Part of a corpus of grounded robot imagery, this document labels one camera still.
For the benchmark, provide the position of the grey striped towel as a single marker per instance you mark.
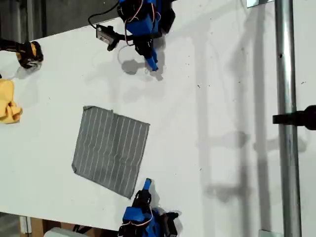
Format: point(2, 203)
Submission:
point(111, 150)

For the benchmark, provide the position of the white box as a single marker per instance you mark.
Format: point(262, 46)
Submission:
point(59, 232)

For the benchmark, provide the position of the white table leg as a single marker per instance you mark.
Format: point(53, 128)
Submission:
point(25, 224)

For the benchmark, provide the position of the yellow cloth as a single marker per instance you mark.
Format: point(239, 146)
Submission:
point(7, 98)

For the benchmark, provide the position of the black clamp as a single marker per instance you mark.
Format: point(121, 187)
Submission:
point(308, 117)

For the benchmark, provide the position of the black camera box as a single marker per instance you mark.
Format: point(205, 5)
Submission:
point(103, 33)
point(170, 224)

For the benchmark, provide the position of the steel post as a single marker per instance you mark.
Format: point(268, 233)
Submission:
point(286, 74)

